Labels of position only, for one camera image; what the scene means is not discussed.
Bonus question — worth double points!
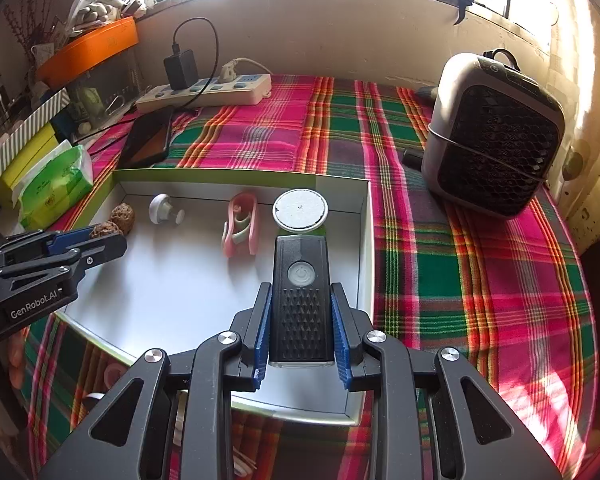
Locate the white power strip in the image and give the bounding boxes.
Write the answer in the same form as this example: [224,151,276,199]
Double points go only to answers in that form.
[135,72,272,114]

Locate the brown walnut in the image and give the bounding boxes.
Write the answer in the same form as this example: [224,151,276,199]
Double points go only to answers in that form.
[109,202,136,236]
[90,221,123,241]

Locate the white round disc green base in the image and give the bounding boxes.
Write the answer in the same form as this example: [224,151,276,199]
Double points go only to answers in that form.
[272,189,329,236]

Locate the clear plastic organizer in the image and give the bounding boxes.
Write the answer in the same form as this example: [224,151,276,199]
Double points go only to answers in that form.
[67,52,146,131]

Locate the orange box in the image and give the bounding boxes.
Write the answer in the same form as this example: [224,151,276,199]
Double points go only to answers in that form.
[35,16,140,91]

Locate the black charger cable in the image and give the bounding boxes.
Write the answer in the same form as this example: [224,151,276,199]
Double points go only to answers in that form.
[172,17,218,111]

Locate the heart print curtain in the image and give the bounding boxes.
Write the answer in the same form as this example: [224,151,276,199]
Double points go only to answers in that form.
[545,0,600,256]

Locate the grey desktop heater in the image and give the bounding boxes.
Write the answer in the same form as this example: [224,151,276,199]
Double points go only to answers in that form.
[422,49,566,221]

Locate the green tissue pack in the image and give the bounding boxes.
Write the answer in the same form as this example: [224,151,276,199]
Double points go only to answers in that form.
[11,141,93,231]

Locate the yellow box striped lid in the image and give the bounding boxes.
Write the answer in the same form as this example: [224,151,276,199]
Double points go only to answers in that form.
[0,87,70,181]

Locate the textured bike light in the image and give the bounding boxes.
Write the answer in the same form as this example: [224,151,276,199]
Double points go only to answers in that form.
[269,234,337,368]

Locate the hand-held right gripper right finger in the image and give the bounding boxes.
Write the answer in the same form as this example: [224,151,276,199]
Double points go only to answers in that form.
[330,282,563,480]

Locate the person's left hand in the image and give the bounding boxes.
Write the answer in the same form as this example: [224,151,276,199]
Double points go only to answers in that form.
[7,332,30,391]

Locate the white plug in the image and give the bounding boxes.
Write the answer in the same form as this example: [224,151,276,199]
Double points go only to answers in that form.
[221,57,271,83]

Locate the white knob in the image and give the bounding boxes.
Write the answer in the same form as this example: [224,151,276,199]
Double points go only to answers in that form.
[150,194,186,226]

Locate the black phone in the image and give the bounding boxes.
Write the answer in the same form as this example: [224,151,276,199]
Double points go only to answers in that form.
[122,105,176,168]

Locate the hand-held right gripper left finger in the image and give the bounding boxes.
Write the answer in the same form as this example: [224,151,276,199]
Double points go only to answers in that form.
[37,282,273,480]

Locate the green white cardboard box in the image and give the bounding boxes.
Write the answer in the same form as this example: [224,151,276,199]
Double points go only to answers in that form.
[55,167,376,427]

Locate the dried flower branches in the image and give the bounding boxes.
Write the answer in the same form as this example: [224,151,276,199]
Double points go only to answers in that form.
[2,0,66,61]

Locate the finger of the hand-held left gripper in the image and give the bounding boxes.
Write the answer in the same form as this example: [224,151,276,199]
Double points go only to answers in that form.
[0,226,100,269]
[0,236,129,312]

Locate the white plastic bags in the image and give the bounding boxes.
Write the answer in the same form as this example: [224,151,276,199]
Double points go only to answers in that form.
[65,0,146,31]

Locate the black window handle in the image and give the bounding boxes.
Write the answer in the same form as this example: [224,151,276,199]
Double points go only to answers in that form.
[450,0,492,26]

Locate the black charger adapter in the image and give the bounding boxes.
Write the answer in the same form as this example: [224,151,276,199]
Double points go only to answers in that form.
[163,50,198,92]

